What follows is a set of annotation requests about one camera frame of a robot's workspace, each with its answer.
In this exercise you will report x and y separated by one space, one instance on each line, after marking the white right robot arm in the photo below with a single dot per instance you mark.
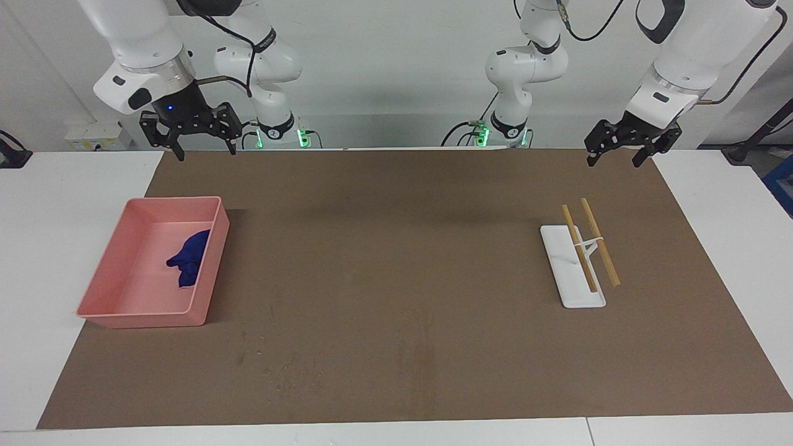
142 37

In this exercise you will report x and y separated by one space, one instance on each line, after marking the brown table mat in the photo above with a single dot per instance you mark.
403 279

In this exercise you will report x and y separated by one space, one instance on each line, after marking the blue crate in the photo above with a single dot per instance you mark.
784 186

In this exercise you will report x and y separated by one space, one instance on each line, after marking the black stand leg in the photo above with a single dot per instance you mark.
740 152

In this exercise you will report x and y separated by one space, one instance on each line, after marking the dark blue towel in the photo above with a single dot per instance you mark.
189 260

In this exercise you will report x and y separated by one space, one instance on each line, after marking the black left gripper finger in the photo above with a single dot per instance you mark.
598 145
647 155

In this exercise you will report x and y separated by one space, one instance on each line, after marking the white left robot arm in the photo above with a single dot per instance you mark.
526 68

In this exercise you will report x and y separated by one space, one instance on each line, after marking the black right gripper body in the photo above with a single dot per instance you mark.
183 111

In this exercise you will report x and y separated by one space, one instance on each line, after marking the pink plastic bin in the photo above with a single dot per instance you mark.
136 279

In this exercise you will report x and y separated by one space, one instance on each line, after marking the white power strip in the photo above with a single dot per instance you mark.
93 136

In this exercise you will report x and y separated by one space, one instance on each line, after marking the white rack with wooden rods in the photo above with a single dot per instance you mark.
579 294

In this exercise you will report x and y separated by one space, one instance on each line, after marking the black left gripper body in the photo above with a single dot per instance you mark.
650 131

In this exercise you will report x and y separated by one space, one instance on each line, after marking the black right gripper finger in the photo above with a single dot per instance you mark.
176 145
232 133

